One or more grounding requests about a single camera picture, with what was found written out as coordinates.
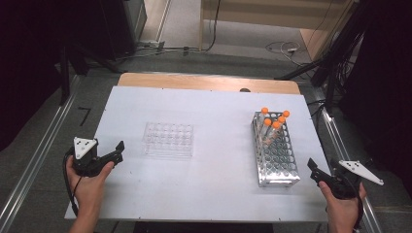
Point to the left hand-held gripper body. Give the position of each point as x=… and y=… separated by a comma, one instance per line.
x=85, y=163

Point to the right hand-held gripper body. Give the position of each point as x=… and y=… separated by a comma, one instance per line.
x=345, y=184

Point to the metal test tube rack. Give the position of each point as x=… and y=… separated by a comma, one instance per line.
x=278, y=161

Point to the clear plastic tube rack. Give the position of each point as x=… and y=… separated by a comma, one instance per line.
x=168, y=140

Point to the person's left hand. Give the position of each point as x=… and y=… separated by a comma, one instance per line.
x=85, y=191

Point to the person's right hand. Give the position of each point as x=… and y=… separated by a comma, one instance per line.
x=341, y=212

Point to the black metal stand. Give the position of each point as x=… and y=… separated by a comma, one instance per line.
x=64, y=74

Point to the black curtain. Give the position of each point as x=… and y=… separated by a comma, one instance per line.
x=29, y=64
x=385, y=97

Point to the white board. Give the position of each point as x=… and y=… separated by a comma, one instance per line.
x=213, y=106

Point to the black tripod stand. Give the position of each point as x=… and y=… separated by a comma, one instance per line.
x=330, y=61

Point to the wooden table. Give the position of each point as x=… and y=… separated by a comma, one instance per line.
x=207, y=82

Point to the dark cabinet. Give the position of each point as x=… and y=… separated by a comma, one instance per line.
x=123, y=26

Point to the light wooden furniture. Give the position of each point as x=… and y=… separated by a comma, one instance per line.
x=275, y=13

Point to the aluminium rail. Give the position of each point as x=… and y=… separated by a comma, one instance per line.
x=39, y=152
x=343, y=152

